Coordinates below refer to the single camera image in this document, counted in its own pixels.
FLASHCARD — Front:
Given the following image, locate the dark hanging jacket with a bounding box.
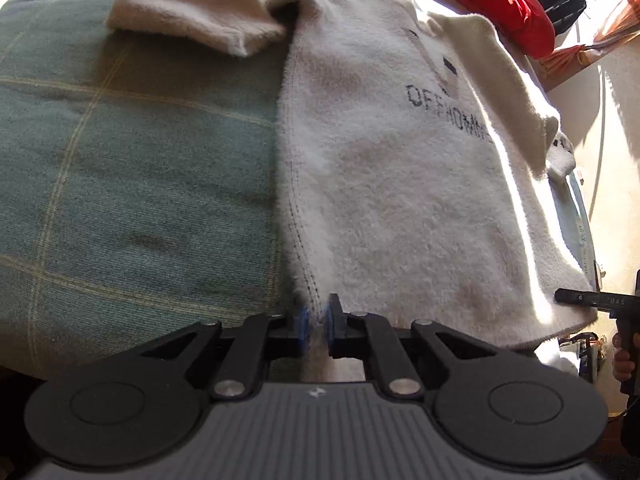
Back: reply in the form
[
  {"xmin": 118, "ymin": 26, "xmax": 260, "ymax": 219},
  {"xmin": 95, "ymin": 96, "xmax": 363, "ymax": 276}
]
[{"xmin": 532, "ymin": 0, "xmax": 588, "ymax": 36}]

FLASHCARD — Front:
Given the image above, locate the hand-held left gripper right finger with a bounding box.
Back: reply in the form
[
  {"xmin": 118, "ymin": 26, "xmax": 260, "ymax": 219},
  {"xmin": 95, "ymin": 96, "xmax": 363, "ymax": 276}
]
[{"xmin": 325, "ymin": 294, "xmax": 494, "ymax": 401}]

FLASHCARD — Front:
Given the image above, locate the red duvet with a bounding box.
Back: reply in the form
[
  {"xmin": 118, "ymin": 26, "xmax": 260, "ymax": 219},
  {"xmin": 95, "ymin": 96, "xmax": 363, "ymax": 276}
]
[{"xmin": 380, "ymin": 0, "xmax": 556, "ymax": 58}]

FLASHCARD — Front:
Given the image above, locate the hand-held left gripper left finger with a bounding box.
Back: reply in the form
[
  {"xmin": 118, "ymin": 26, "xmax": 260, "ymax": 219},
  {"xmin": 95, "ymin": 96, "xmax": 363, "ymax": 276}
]
[{"xmin": 140, "ymin": 305, "xmax": 310, "ymax": 401}]

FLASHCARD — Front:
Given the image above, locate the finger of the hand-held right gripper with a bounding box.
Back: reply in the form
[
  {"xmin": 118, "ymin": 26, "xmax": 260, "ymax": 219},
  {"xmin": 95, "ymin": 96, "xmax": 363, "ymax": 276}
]
[{"xmin": 555, "ymin": 288, "xmax": 610, "ymax": 309}]

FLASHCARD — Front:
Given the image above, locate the orange curtain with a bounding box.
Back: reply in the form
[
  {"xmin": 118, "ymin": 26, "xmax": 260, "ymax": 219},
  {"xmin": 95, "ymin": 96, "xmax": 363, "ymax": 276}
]
[{"xmin": 537, "ymin": 0, "xmax": 640, "ymax": 92}]

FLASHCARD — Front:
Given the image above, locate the person's right hand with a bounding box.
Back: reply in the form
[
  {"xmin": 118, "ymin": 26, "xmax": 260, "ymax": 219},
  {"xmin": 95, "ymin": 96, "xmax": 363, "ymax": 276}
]
[{"xmin": 612, "ymin": 332, "xmax": 634, "ymax": 383}]

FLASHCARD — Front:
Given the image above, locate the white fluffy sweater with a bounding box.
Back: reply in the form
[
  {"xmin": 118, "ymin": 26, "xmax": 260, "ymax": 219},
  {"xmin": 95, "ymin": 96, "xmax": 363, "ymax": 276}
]
[{"xmin": 107, "ymin": 0, "xmax": 598, "ymax": 386}]

